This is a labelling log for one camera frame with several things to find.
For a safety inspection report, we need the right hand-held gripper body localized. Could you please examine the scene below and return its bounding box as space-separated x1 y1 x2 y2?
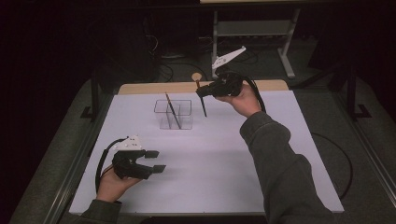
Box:
212 46 247 97

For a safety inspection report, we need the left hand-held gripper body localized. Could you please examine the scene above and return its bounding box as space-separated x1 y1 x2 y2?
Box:
111 134 155 181

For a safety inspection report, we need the fluffy makeup brush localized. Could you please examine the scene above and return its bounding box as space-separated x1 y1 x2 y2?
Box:
191 72 208 119

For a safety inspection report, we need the clear acrylic organizer box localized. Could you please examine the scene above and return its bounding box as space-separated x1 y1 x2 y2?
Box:
153 99 194 131

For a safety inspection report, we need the thin makeup brush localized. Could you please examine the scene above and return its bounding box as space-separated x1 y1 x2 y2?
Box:
164 91 182 130

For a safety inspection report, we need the person's right hand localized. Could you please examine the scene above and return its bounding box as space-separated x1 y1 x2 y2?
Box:
214 83 262 119

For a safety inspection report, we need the person's left hand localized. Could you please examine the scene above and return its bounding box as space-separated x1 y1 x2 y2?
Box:
96 172 143 203

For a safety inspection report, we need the black metal stand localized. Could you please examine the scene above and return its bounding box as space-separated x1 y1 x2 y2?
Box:
330 60 373 121
79 69 101 122

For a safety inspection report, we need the left hand-held gripper cable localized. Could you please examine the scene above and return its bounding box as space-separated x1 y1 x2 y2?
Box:
94 136 129 194

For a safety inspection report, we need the hand-held gripper cable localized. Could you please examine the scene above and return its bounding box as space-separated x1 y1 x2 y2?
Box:
232 72 355 201
94 136 129 194

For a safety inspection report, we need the black floor cable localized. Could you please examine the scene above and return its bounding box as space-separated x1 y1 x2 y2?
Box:
158 61 209 83

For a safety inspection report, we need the right hand-held gripper cable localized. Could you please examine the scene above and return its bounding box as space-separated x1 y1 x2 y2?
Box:
232 72 355 201

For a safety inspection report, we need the aluminium rail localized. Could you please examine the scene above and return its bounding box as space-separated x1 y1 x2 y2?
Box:
332 91 396 202
42 94 114 224

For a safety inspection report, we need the white metal desk frame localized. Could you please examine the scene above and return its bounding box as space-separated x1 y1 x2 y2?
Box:
199 0 344 80

